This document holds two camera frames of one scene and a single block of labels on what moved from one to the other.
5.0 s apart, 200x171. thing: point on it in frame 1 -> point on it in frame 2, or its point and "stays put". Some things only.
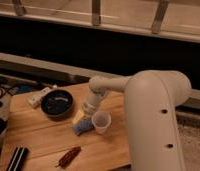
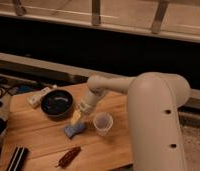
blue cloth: [82, 127] -> [72, 129]
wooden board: [52, 143] stays put
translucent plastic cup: [101, 120] stays put
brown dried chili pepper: [69, 157] stays put
